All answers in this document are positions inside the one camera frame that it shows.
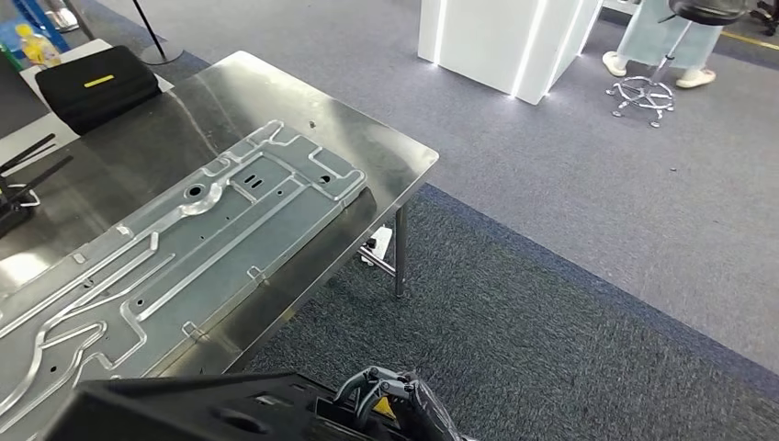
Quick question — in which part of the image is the black plastic panel part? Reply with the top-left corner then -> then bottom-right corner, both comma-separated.
42,371 -> 415,441

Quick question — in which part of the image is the black remote with antennas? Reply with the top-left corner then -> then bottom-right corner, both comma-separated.
0,132 -> 75,240

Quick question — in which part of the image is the black pole stand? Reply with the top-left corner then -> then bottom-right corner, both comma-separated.
129,0 -> 185,66

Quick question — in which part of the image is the white lit display pillar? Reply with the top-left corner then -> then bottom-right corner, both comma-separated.
417,0 -> 604,107

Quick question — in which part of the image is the black office chair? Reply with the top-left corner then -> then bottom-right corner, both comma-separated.
750,0 -> 779,38

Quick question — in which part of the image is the black swivel stool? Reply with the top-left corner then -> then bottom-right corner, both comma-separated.
605,0 -> 749,130

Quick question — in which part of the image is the person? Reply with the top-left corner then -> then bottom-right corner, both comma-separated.
602,0 -> 726,91

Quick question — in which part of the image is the yellow bottle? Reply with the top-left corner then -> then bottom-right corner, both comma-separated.
15,23 -> 63,68

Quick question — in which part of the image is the black bag yellow label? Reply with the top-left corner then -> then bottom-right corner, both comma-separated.
34,45 -> 163,136

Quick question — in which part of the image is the yellow floor tape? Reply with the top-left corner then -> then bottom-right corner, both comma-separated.
720,30 -> 779,52

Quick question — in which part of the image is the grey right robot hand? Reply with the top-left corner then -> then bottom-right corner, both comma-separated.
333,365 -> 467,441

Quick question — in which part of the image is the stainless steel workbench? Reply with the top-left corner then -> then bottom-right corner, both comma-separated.
0,50 -> 441,441

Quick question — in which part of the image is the green crate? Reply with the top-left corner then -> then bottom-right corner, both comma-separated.
0,40 -> 24,73

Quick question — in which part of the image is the chrome metal foot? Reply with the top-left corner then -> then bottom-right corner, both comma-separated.
43,0 -> 82,33

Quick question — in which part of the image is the stamped sheet metal panel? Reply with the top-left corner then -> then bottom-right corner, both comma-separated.
0,119 -> 368,439

